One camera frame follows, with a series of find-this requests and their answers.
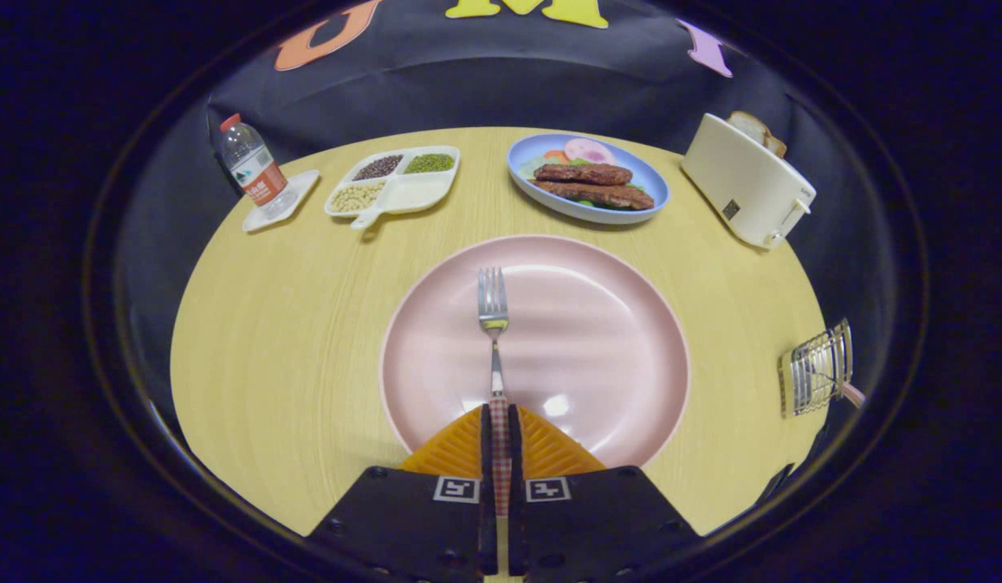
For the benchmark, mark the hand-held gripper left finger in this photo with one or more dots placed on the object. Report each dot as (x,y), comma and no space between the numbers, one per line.
(487,453)

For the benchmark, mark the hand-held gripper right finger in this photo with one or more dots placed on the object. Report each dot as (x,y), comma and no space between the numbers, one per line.
(515,453)

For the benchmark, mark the pink round plate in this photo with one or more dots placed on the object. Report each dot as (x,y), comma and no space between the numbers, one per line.
(598,340)

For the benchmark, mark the white divided dish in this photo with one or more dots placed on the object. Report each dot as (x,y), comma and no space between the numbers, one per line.
(416,193)

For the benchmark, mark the brown meat strip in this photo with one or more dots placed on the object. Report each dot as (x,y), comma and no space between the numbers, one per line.
(598,195)
(582,174)

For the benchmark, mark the pile of soybeans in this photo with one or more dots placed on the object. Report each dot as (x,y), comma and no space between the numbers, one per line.
(357,197)

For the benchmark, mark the pile of green beans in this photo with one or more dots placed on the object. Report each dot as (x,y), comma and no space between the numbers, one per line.
(429,163)

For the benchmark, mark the orange vegetable slice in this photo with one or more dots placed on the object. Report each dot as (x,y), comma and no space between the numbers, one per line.
(554,155)

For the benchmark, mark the pile of dark red beans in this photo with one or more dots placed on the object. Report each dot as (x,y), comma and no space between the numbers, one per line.
(378,167)

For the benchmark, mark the blue plate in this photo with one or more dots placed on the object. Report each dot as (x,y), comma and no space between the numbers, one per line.
(643,173)

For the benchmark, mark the pink ham slice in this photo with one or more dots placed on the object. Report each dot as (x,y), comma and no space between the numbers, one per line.
(590,151)

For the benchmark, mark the clear metal drainer tray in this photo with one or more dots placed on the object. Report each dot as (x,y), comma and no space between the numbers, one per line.
(817,368)

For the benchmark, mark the white square coaster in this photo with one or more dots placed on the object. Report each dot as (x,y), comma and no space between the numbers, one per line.
(303,185)

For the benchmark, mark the white toaster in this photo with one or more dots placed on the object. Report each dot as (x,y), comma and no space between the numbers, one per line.
(744,186)

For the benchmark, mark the clear plastic water bottle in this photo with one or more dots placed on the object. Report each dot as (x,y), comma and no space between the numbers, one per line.
(254,170)

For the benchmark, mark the toast bread slice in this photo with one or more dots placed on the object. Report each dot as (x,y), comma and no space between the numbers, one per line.
(748,125)
(776,146)

